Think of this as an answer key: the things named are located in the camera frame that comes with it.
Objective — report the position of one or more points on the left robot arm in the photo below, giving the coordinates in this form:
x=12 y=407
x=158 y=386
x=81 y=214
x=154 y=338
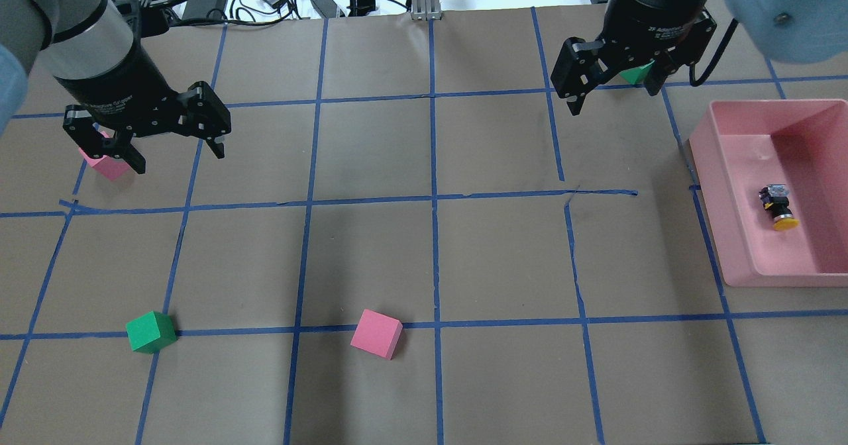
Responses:
x=119 y=93

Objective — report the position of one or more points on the pink plastic bin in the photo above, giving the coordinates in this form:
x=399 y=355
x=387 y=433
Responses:
x=774 y=181

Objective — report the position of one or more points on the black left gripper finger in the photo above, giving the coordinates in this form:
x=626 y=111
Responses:
x=217 y=145
x=128 y=153

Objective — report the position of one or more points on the green foam cube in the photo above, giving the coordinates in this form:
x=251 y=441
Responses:
x=151 y=332
x=637 y=75

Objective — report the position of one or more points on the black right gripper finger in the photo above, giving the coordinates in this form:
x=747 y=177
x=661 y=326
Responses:
x=575 y=104
x=656 y=77

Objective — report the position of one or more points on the pink foam cube centre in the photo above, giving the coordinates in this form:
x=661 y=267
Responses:
x=377 y=334

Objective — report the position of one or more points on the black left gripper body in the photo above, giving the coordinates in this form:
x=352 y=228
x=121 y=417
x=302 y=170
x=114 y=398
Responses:
x=116 y=84

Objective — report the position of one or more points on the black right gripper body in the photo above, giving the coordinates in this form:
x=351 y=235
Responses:
x=652 y=11

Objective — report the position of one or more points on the pink foam cube near left gripper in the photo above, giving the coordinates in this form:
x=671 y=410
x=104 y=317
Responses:
x=106 y=166

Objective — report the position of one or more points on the green foam cube far right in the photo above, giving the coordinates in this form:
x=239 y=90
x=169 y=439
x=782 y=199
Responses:
x=637 y=75

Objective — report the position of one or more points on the yellow push button switch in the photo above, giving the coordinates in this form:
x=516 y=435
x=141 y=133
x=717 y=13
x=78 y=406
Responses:
x=774 y=198

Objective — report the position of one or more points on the green foam cube front left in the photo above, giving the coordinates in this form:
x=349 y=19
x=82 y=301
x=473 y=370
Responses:
x=151 y=332

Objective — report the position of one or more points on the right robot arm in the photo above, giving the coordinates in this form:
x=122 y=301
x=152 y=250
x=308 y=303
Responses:
x=787 y=31

